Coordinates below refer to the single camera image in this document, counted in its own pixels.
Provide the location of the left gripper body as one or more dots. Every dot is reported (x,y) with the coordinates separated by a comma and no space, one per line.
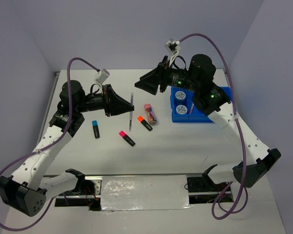
(108,105)

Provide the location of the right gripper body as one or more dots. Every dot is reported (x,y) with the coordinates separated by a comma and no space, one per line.
(164,67)

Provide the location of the thin grey pen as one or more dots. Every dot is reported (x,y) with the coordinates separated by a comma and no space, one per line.
(131,112)

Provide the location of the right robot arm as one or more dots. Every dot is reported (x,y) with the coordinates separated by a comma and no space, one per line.
(257,157)

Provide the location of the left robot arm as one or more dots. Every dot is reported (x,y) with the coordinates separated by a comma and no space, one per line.
(24,189)

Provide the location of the orange cap black highlighter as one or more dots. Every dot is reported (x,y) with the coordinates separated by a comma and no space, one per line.
(144,123)

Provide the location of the pink cap black highlighter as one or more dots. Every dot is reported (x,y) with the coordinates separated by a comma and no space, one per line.
(127,138)

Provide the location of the blue cap black highlighter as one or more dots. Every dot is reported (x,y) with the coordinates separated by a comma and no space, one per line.
(95,129)

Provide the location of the blue plastic sorting bin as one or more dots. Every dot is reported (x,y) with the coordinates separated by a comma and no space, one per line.
(205,102)

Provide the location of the silver foil sheet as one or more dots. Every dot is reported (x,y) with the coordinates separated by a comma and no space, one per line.
(141,193)

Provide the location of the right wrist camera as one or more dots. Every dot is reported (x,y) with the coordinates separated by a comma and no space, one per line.
(173,46)

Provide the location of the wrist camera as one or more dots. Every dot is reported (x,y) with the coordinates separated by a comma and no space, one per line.
(173,46)
(102,76)

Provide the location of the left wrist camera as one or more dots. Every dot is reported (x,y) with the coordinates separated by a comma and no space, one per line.
(102,76)

